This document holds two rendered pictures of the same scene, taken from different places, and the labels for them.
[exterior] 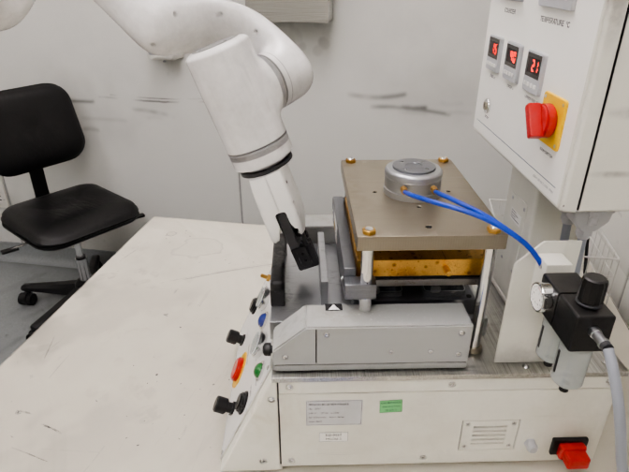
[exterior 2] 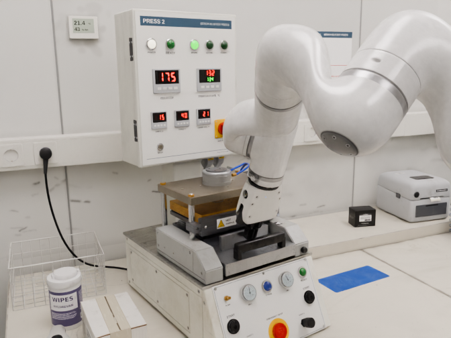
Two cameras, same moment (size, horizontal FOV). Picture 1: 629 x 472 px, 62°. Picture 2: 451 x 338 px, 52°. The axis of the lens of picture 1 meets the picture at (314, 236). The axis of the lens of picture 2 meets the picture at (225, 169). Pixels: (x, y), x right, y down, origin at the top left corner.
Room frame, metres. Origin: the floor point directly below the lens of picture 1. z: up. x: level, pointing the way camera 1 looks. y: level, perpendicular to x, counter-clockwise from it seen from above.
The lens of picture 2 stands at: (1.34, 0.92, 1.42)
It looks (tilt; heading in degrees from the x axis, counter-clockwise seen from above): 12 degrees down; 237
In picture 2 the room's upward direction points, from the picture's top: 1 degrees counter-clockwise
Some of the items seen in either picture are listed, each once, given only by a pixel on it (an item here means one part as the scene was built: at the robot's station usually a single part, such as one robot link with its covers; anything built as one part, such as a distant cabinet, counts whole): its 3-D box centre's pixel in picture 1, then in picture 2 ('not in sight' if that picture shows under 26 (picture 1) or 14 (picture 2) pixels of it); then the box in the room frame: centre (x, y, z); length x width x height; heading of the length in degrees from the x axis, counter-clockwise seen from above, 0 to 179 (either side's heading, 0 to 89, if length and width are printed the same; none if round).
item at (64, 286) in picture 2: not in sight; (66, 297); (1.08, -0.28, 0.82); 0.09 x 0.09 x 0.15
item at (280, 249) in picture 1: (279, 266); (260, 245); (0.68, 0.05, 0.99); 0.15 x 0.02 x 0.04; 2
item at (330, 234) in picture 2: not in sight; (352, 228); (-0.07, -0.32, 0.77); 0.84 x 0.30 x 0.04; 170
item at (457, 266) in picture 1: (409, 221); (219, 198); (0.68, -0.14, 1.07); 0.22 x 0.17 x 0.10; 2
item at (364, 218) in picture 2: not in sight; (362, 216); (-0.09, -0.29, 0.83); 0.09 x 0.06 x 0.07; 157
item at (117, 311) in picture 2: not in sight; (113, 328); (1.01, -0.11, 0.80); 0.19 x 0.13 x 0.09; 80
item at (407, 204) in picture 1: (434, 213); (216, 188); (0.67, -0.17, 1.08); 0.31 x 0.24 x 0.13; 2
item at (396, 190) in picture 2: not in sight; (413, 194); (-0.37, -0.26, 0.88); 0.25 x 0.20 x 0.17; 74
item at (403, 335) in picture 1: (363, 336); (273, 230); (0.55, -0.06, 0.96); 0.26 x 0.05 x 0.07; 92
